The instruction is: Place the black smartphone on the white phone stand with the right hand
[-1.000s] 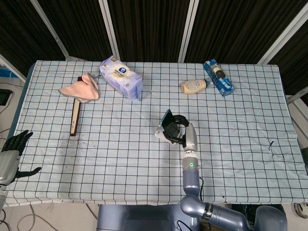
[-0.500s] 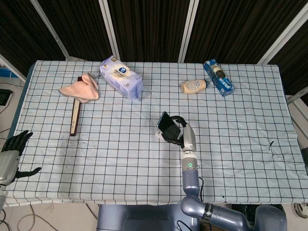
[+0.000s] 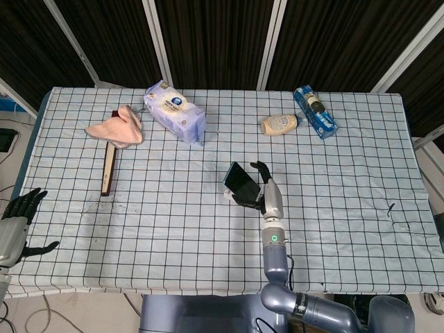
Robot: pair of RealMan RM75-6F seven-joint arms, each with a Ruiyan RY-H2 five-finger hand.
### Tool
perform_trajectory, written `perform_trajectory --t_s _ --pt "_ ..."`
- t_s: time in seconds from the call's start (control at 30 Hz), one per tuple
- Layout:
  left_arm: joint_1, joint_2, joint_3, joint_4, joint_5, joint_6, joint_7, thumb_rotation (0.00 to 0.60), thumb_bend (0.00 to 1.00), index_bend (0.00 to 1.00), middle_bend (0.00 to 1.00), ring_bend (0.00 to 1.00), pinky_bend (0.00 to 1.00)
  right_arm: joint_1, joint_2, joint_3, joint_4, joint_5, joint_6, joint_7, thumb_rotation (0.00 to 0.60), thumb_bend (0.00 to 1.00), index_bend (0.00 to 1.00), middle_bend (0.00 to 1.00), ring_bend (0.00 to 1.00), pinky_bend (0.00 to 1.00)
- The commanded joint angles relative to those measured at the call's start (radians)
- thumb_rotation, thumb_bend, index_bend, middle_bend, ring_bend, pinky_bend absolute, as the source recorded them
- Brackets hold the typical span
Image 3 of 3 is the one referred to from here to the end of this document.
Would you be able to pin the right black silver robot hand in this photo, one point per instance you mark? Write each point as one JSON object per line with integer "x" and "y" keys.
{"x": 274, "y": 201}

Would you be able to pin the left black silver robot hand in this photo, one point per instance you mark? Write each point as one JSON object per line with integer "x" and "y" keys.
{"x": 10, "y": 232}

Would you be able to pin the black smartphone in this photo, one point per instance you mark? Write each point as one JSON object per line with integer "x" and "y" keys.
{"x": 243, "y": 180}

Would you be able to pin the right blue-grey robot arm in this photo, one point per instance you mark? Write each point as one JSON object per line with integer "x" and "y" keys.
{"x": 274, "y": 263}

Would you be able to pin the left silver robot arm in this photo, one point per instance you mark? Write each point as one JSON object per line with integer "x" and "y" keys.
{"x": 2, "y": 284}

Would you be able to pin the white folding phone stand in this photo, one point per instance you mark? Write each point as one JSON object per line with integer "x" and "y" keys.
{"x": 228, "y": 194}

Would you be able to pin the beige squeeze bottle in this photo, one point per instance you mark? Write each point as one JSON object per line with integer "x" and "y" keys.
{"x": 279, "y": 125}

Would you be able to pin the black device on floor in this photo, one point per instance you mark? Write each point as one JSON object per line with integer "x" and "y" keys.
{"x": 6, "y": 139}

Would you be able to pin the blue cookie box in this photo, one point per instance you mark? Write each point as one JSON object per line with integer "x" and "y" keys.
{"x": 317, "y": 111}

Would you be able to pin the dark wooden stick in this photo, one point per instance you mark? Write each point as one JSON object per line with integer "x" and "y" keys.
{"x": 108, "y": 170}

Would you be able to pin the checkered light blue tablecloth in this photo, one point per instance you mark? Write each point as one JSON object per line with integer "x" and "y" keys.
{"x": 156, "y": 243}

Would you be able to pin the black bag under table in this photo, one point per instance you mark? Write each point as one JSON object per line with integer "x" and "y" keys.
{"x": 354, "y": 298}

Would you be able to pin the blue crate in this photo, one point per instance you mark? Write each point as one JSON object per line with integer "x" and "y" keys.
{"x": 8, "y": 104}

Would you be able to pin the blue-grey robot torso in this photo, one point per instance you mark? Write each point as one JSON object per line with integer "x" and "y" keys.
{"x": 208, "y": 315}

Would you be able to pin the white blue tissue pack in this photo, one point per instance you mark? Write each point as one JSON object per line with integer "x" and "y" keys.
{"x": 175, "y": 111}

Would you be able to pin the pink cloth with grey trim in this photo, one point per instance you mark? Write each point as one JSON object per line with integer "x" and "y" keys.
{"x": 118, "y": 128}

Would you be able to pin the white sneaker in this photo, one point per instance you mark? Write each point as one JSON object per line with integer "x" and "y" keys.
{"x": 435, "y": 302}

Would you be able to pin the white partition frame post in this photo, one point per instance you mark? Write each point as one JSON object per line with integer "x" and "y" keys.
{"x": 272, "y": 38}
{"x": 409, "y": 48}
{"x": 17, "y": 95}
{"x": 160, "y": 38}
{"x": 71, "y": 38}

